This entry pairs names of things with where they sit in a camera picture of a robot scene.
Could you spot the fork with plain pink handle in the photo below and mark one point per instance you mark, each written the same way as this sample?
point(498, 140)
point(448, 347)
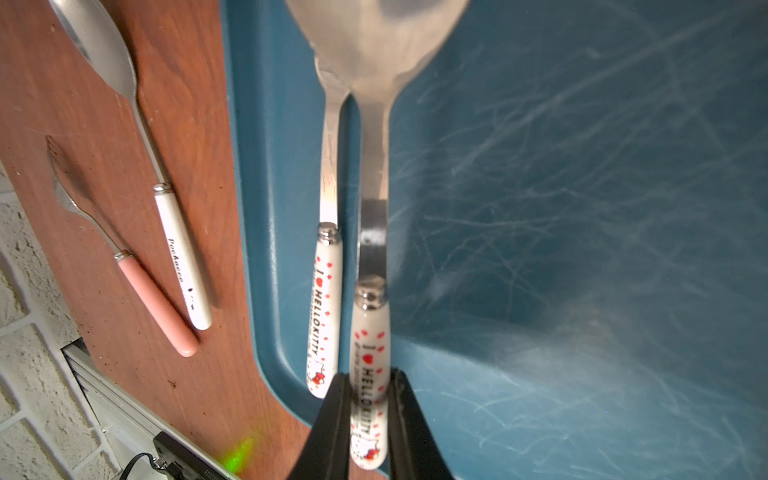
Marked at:
point(73, 197)

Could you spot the aluminium front rail frame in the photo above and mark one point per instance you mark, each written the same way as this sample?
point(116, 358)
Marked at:
point(145, 446)

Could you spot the fork with Hello Kitty handle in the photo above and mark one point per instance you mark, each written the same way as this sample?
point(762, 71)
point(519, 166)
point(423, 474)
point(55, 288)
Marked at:
point(325, 314)

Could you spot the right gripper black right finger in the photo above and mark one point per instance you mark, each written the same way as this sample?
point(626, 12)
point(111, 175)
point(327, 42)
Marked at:
point(413, 452)

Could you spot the spoon with Hello Kitty handle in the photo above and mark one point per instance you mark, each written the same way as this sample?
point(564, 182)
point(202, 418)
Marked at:
point(377, 48)

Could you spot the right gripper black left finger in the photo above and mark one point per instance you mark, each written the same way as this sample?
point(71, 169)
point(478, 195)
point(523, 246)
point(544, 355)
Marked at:
point(325, 454)

